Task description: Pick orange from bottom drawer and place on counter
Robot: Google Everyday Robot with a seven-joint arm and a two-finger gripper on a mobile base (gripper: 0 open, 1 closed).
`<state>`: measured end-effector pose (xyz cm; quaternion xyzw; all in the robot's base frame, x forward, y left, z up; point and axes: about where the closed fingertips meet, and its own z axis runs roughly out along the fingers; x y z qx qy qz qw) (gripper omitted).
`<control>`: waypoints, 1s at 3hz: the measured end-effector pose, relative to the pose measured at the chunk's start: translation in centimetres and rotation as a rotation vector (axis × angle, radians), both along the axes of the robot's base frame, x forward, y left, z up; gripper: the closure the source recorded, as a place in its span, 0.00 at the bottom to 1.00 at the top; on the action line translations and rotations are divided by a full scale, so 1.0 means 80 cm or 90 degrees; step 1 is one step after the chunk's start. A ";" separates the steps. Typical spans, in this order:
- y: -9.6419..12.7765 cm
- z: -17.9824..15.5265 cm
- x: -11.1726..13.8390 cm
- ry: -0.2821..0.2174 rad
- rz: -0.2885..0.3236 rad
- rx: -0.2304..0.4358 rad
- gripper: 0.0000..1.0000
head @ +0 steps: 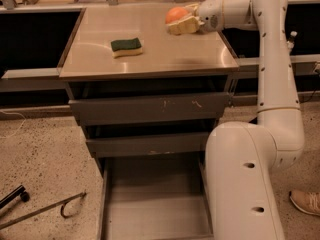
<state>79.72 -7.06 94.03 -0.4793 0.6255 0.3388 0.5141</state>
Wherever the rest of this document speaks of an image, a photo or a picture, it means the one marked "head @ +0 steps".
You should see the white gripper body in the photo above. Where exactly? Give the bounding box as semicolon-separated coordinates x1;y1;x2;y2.
198;0;224;32

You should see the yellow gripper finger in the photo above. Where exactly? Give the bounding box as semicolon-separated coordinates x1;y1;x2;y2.
166;16;203;35
185;3;199;16

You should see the orange fruit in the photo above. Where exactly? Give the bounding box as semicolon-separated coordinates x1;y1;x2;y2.
165;7;188;24

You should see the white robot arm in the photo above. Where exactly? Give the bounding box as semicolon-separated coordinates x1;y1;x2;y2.
165;0;305;240

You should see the grey drawer cabinet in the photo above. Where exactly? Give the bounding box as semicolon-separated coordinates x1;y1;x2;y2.
56;2;240;240

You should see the middle grey drawer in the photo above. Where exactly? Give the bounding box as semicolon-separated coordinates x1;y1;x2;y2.
86;132;209;158

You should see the grey drawer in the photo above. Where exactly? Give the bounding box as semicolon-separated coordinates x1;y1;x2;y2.
86;132;209;158
96;155;213;240
69;92;229;126

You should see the top grey drawer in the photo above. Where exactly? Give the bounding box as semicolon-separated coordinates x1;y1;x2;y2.
69;92;229;126

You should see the bottom grey drawer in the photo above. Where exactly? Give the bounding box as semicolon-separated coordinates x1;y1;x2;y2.
96;155;213;240

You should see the green yellow sponge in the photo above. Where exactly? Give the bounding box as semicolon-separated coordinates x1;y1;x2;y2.
111;38;143;58

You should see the clear plastic water bottle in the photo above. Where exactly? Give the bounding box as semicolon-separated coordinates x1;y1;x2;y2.
287;31;298;54

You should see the tan sneaker shoe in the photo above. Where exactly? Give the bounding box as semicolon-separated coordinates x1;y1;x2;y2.
289;190;320;216

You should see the metal rod with hook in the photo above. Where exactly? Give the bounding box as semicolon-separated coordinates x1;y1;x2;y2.
0;192;87;230

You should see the black caster leg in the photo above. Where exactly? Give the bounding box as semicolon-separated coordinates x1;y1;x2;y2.
0;185;30;209

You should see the right grey shelf rail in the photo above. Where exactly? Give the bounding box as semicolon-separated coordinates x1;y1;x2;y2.
236;54;320;76

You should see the grey shelf rail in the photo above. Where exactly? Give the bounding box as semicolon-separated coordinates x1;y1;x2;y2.
236;54;320;76
0;68;65;93

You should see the left grey shelf rail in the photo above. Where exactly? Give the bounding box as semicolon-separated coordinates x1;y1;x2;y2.
0;68;65;93

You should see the white thin cable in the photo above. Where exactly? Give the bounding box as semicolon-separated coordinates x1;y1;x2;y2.
0;109;28;140

